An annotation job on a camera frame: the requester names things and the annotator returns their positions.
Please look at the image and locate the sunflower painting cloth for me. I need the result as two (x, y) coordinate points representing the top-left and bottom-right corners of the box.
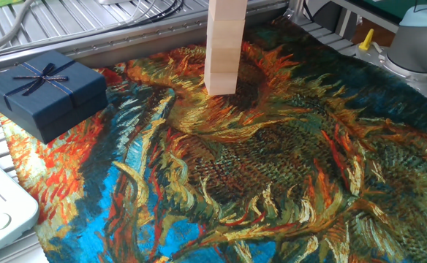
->
(0, 16), (427, 263)

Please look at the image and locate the navy gift box with ribbon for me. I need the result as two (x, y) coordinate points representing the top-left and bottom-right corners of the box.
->
(0, 50), (109, 145)

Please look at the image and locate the white plastic device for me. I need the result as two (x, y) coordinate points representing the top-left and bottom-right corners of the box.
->
(0, 148), (41, 262)

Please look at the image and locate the black cable bundle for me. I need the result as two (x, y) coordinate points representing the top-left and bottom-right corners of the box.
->
(99, 0), (185, 34)

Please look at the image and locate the yellow plastic handle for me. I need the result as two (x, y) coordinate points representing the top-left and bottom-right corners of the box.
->
(358, 28), (375, 51)

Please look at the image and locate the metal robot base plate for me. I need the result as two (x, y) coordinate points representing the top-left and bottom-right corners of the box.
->
(355, 42), (427, 107)

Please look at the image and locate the grey corrugated hose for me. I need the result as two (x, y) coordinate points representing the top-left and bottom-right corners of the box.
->
(0, 0), (37, 58)

